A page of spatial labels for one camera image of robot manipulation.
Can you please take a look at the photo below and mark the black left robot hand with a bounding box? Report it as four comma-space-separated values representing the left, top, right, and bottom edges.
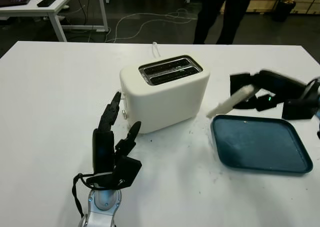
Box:
92, 91, 142, 174

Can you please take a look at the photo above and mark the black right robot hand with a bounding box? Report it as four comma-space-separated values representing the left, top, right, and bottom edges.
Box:
229, 69, 308, 112

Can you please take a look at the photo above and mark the pale bread slice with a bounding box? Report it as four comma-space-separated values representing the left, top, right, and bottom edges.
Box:
206, 85, 256, 119

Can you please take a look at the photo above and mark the blue plastic tray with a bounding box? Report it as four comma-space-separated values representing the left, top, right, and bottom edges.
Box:
210, 114, 314, 175

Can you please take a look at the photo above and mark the white two-slot toaster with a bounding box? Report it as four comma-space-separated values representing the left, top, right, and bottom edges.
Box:
119, 54, 211, 134

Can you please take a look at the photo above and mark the black waste bin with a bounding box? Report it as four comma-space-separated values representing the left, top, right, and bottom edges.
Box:
271, 0, 297, 23

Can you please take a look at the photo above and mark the wooden shipping crate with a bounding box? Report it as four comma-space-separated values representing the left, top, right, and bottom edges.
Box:
246, 0, 320, 14

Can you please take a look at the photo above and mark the standing person in dark trousers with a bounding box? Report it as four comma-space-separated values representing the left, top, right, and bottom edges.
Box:
192, 0, 256, 45

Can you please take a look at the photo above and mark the white office desk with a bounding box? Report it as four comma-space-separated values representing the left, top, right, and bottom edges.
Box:
0, 0, 110, 42

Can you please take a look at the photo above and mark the black smartphone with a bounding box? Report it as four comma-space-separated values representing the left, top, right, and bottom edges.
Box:
36, 0, 57, 8

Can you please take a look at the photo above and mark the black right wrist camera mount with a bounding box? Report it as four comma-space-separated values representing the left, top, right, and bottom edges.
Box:
281, 79, 320, 120

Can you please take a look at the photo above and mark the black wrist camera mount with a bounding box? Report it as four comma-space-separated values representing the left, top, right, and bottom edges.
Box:
86, 155, 143, 190
281, 79, 320, 120

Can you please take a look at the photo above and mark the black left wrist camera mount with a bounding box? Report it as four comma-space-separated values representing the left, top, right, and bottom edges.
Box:
86, 155, 143, 190

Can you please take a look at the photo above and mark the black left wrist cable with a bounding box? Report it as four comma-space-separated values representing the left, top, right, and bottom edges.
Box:
72, 173, 97, 219

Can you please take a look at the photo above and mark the white toaster power cord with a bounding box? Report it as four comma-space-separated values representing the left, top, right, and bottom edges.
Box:
151, 41, 162, 59

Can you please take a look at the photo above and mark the white cable on floor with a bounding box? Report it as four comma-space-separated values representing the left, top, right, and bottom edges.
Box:
104, 8, 198, 43

